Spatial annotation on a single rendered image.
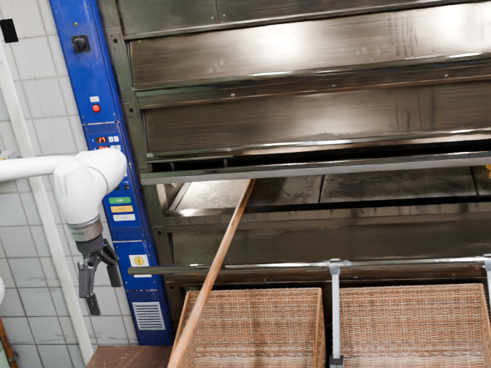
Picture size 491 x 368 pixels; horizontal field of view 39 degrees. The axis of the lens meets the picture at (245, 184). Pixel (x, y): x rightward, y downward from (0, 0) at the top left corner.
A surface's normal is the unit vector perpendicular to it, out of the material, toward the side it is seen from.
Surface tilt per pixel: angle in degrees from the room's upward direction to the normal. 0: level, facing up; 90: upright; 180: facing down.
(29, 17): 90
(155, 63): 70
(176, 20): 88
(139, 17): 90
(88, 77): 90
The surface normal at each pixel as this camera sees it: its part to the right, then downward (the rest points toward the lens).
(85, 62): -0.18, 0.43
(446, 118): -0.22, 0.09
